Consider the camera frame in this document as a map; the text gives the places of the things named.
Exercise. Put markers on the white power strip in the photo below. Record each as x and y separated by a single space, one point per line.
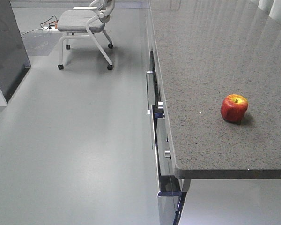
49 29

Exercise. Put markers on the silver oven knob upper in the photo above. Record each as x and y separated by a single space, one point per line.
160 105

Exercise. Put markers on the silver oven knob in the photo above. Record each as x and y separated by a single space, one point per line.
167 153
160 105

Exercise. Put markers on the red yellow apple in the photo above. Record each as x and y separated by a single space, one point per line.
233 107

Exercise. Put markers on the grey kitchen counter cabinet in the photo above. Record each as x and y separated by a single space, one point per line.
205 50

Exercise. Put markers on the silver oven door handle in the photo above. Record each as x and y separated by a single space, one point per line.
149 74

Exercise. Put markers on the silver oven knob lower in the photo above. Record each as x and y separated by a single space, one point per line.
167 153

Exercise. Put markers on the grey white office chair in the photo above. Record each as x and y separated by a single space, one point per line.
83 23

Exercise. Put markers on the dark grey fridge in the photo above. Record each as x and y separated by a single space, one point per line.
14 61

